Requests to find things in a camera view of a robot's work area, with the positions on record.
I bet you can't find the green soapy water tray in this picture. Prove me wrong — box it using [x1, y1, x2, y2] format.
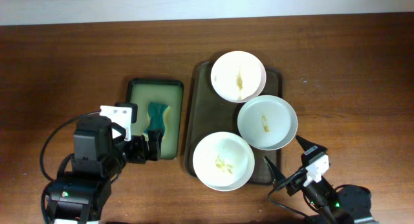
[126, 78, 184, 160]

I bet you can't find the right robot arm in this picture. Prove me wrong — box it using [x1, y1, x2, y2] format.
[263, 135, 377, 224]

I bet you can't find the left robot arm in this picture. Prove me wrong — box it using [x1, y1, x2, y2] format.
[41, 116, 164, 223]

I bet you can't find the green yellow sponge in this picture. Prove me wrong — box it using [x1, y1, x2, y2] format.
[143, 102, 171, 139]

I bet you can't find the white plate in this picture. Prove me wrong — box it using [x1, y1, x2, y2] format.
[192, 131, 256, 192]

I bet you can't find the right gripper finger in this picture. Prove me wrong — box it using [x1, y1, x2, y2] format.
[263, 156, 286, 187]
[296, 135, 311, 151]

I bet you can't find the pink-rimmed dirty plate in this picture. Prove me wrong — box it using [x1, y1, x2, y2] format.
[210, 50, 267, 103]

